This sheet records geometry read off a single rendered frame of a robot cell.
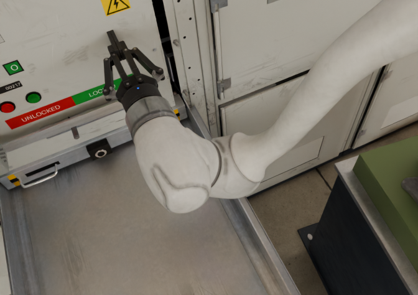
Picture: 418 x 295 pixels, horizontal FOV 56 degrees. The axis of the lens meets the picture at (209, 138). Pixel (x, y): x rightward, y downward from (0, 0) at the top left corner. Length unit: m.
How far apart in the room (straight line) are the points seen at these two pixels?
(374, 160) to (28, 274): 0.95
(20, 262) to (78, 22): 0.61
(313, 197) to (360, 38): 1.56
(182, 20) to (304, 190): 1.26
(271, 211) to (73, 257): 1.13
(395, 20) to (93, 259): 0.85
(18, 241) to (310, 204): 1.34
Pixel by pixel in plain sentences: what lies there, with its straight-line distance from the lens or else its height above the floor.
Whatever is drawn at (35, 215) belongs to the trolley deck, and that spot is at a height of 0.85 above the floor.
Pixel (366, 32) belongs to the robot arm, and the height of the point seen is 1.48.
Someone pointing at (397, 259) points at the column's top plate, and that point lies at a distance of 1.17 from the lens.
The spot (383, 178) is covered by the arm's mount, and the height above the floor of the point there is 0.84.
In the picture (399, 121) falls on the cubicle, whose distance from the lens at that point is 2.20.
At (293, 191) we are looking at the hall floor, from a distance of 2.03.
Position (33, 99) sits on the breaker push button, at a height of 1.14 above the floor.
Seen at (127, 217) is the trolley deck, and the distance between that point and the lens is 1.08.
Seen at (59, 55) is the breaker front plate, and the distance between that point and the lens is 0.93.
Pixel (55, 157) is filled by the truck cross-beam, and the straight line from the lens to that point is 1.15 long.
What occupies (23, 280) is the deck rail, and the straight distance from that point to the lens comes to 1.11.
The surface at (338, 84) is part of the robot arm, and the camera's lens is 0.55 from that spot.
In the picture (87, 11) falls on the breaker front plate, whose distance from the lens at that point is 0.88.
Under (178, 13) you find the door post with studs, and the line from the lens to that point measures 1.00.
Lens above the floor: 1.80
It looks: 55 degrees down
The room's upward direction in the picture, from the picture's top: 7 degrees counter-clockwise
